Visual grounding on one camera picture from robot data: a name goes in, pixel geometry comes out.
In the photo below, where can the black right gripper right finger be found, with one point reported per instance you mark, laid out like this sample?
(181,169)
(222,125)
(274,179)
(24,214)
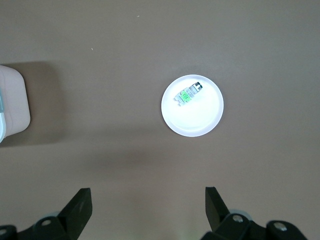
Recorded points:
(220,222)

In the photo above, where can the green and white switch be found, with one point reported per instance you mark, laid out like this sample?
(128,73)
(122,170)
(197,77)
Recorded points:
(186,96)

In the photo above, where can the pink round plate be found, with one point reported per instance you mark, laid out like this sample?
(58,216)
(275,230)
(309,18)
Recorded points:
(195,120)

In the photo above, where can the white lidded storage box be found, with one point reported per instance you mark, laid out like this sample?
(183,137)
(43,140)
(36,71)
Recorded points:
(15,105)

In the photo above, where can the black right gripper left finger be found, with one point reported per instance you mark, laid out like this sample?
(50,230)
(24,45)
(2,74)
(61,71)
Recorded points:
(72,217)

